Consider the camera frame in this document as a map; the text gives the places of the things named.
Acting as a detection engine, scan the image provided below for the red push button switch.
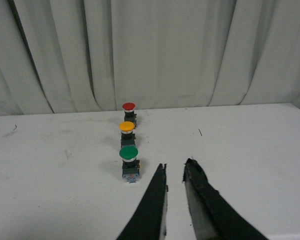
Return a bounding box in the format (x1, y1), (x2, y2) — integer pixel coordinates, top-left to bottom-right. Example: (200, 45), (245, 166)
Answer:
(122, 102), (137, 128)

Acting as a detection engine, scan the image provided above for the white pleated curtain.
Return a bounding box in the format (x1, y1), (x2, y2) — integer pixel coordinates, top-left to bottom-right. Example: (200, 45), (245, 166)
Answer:
(0, 0), (300, 116)

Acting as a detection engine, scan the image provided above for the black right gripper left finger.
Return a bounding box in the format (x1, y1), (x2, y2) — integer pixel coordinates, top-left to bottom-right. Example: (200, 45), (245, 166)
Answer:
(117, 163), (169, 240)

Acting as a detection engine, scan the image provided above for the green push button switch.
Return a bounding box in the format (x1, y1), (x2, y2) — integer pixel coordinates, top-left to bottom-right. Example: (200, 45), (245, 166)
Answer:
(119, 145), (141, 183)

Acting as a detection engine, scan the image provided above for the yellow push button switch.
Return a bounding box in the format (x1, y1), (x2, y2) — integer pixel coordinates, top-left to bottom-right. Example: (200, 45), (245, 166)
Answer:
(119, 121), (136, 148)

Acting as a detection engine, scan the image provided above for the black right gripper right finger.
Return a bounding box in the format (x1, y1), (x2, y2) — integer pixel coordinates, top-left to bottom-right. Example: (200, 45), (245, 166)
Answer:
(183, 158), (267, 240)

